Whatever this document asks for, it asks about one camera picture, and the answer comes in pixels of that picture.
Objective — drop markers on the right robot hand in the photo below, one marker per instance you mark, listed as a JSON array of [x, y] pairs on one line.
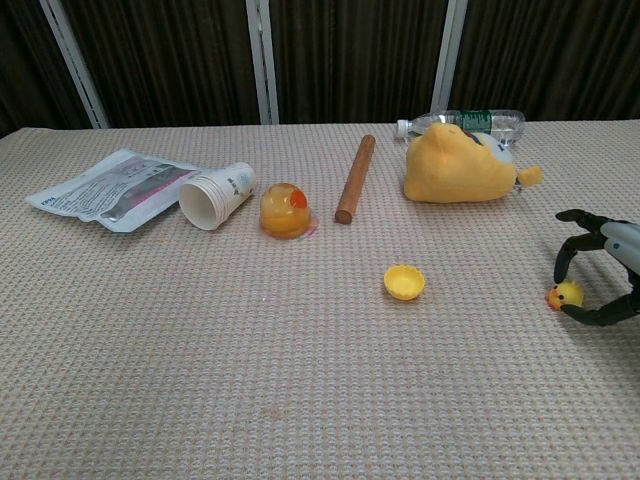
[[617, 240]]

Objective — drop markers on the yellow rubber duck toy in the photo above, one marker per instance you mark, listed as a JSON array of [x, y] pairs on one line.
[[567, 295]]

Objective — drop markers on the yellow plush toy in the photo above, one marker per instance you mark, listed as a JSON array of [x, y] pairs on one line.
[[450, 175]]

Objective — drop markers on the clear plastic water bottle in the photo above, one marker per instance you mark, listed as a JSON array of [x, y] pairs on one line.
[[500, 122]]

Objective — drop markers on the small yellow plastic cup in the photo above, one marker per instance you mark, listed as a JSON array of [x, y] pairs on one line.
[[401, 282]]

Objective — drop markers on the wooden rolling pin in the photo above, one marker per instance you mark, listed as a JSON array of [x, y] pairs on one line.
[[355, 175]]

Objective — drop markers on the dark pleated curtain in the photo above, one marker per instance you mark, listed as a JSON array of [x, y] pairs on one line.
[[350, 50]]

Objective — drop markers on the orange fruit jelly cup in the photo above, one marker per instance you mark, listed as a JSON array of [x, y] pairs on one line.
[[285, 212]]

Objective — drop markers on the beige woven tablecloth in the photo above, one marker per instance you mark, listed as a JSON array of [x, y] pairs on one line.
[[250, 350]]

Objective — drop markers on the stack of white paper cups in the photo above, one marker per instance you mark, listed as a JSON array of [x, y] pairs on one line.
[[215, 197]]

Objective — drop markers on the white printed plastic pouch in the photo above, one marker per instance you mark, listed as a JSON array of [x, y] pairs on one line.
[[100, 192]]

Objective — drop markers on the white frame post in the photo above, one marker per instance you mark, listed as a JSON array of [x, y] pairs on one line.
[[262, 60], [75, 60], [447, 60]]

